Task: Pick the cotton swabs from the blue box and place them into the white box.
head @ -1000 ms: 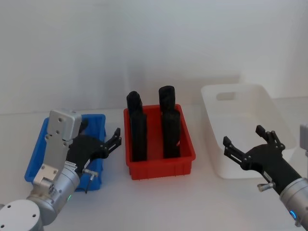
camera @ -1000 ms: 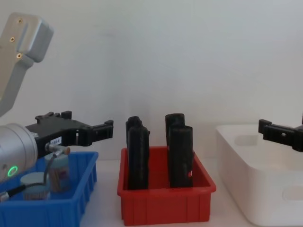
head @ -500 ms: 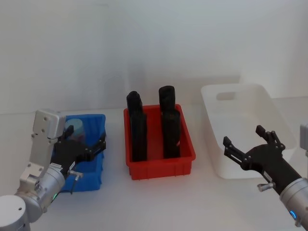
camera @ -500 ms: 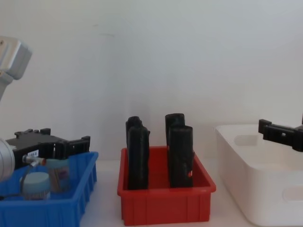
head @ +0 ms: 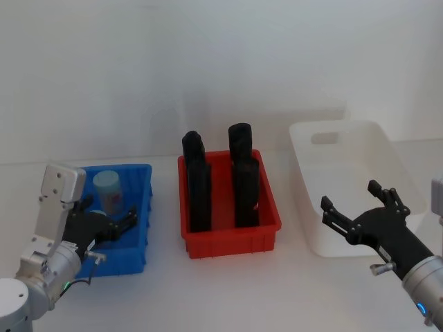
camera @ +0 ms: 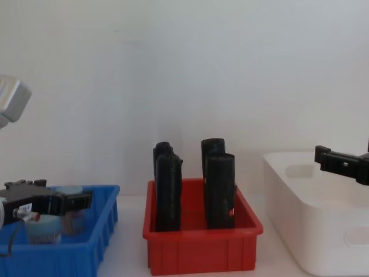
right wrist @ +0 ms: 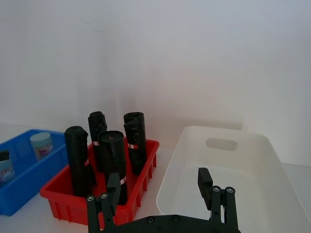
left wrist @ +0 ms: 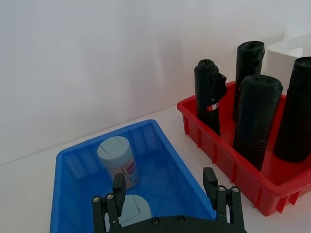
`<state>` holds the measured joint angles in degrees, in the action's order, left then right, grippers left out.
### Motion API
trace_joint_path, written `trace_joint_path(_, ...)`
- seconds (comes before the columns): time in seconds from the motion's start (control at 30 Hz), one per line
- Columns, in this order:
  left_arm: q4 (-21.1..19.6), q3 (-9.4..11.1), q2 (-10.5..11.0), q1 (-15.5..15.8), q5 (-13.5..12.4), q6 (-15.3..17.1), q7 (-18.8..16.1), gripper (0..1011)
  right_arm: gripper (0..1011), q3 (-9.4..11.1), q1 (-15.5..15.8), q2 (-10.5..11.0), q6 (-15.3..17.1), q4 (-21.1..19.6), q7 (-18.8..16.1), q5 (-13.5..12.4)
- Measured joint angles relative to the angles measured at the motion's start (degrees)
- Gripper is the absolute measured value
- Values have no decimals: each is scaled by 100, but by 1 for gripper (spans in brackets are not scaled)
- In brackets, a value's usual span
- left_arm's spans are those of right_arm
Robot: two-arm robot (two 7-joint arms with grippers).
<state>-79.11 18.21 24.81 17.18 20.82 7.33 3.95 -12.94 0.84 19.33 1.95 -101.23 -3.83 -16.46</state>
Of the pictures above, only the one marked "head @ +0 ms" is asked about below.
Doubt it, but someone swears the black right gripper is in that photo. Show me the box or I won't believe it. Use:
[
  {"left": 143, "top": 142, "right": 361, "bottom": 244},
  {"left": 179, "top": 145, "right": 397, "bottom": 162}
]
[{"left": 320, "top": 179, "right": 435, "bottom": 279}]

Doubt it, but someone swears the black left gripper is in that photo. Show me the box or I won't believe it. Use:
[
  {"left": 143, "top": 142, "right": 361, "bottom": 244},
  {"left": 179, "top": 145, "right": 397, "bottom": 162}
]
[{"left": 61, "top": 195, "right": 138, "bottom": 261}]

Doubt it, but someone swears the pale blue cylindrical canister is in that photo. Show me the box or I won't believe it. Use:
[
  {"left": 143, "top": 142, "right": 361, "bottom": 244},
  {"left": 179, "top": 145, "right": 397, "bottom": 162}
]
[{"left": 92, "top": 170, "right": 125, "bottom": 216}]

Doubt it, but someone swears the blue plastic bin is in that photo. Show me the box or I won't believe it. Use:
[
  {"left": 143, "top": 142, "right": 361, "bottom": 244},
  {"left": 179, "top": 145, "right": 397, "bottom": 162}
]
[{"left": 73, "top": 163, "right": 154, "bottom": 278}]

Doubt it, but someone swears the black oblong case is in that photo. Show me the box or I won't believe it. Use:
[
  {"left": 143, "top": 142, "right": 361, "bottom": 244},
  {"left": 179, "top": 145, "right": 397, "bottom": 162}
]
[
  {"left": 181, "top": 130, "right": 206, "bottom": 167},
  {"left": 228, "top": 122, "right": 254, "bottom": 163},
  {"left": 232, "top": 158, "right": 261, "bottom": 229},
  {"left": 186, "top": 158, "right": 213, "bottom": 233}
]

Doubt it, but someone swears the red plastic bin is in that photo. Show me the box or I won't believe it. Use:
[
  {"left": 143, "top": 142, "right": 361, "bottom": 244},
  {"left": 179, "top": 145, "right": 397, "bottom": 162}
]
[{"left": 177, "top": 149, "right": 282, "bottom": 261}]

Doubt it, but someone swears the white plastic bin with handle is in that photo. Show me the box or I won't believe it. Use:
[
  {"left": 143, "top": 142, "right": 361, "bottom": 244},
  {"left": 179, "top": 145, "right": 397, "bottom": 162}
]
[{"left": 288, "top": 119, "right": 428, "bottom": 259}]

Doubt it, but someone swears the thin dark left gripper cable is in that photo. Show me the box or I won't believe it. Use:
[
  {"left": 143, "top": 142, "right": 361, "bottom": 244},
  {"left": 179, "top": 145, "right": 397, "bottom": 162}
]
[{"left": 59, "top": 250, "right": 107, "bottom": 297}]

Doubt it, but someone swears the silver right gripper cable plug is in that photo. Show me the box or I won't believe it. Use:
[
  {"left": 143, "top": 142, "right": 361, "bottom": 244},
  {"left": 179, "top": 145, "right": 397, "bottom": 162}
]
[{"left": 369, "top": 261, "right": 397, "bottom": 276}]

